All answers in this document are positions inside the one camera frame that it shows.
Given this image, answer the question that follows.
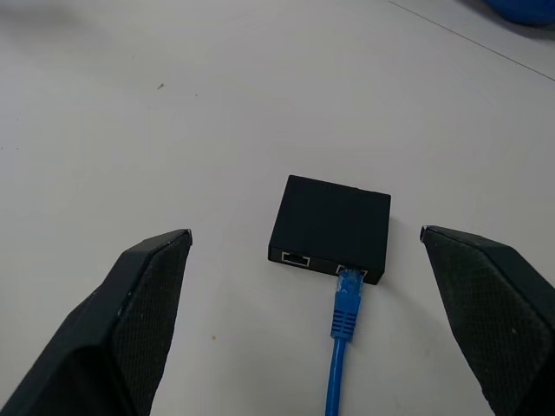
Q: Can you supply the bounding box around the black network switch box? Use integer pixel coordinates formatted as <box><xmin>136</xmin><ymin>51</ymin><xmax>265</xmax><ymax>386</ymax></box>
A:
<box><xmin>265</xmin><ymin>174</ymin><xmax>392</xmax><ymax>286</ymax></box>

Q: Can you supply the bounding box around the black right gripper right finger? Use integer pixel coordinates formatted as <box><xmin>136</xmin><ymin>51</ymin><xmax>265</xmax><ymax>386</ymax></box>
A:
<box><xmin>419</xmin><ymin>224</ymin><xmax>555</xmax><ymax>416</ymax></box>

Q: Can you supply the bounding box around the blue Ethernet cable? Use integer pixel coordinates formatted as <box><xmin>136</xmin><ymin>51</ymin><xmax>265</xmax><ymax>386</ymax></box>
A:
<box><xmin>324</xmin><ymin>265</ymin><xmax>364</xmax><ymax>416</ymax></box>

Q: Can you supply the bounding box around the blue round object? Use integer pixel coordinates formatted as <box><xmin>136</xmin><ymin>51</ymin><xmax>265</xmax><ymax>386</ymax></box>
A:
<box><xmin>491</xmin><ymin>0</ymin><xmax>555</xmax><ymax>26</ymax></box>

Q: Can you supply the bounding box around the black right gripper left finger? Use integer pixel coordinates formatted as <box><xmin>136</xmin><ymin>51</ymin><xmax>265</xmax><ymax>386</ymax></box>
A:
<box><xmin>0</xmin><ymin>228</ymin><xmax>194</xmax><ymax>416</ymax></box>

